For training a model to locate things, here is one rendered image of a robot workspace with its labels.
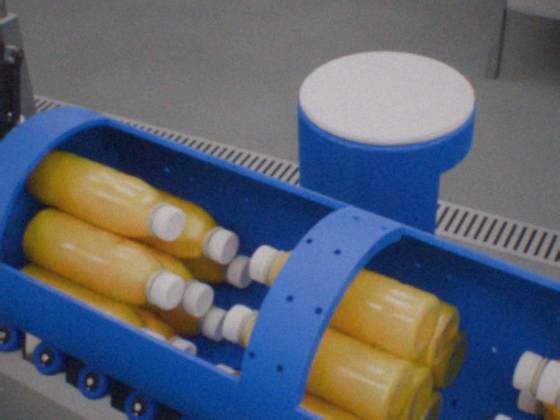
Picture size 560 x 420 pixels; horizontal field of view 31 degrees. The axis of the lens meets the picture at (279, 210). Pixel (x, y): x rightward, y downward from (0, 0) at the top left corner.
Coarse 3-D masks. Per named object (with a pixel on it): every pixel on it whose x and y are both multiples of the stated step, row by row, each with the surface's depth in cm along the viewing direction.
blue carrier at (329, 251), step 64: (64, 128) 117; (128, 128) 121; (0, 192) 113; (192, 192) 130; (256, 192) 122; (0, 256) 121; (320, 256) 97; (384, 256) 116; (448, 256) 108; (64, 320) 109; (256, 320) 96; (320, 320) 94; (512, 320) 110; (128, 384) 112; (192, 384) 101; (256, 384) 96; (512, 384) 112
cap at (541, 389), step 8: (552, 360) 93; (552, 368) 92; (544, 376) 92; (552, 376) 92; (544, 384) 92; (552, 384) 92; (536, 392) 93; (544, 392) 92; (552, 392) 92; (544, 400) 93; (552, 400) 92
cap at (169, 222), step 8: (160, 208) 114; (168, 208) 113; (176, 208) 114; (160, 216) 113; (168, 216) 113; (176, 216) 114; (184, 216) 115; (160, 224) 113; (168, 224) 113; (176, 224) 114; (184, 224) 115; (160, 232) 113; (168, 232) 113; (176, 232) 115; (168, 240) 114
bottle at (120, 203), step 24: (48, 168) 119; (72, 168) 118; (96, 168) 118; (48, 192) 119; (72, 192) 117; (96, 192) 115; (120, 192) 114; (144, 192) 114; (96, 216) 116; (120, 216) 114; (144, 216) 114
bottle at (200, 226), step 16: (160, 192) 122; (192, 208) 120; (192, 224) 118; (208, 224) 119; (144, 240) 121; (160, 240) 119; (176, 240) 118; (192, 240) 118; (208, 240) 118; (176, 256) 120; (192, 256) 119; (208, 256) 119
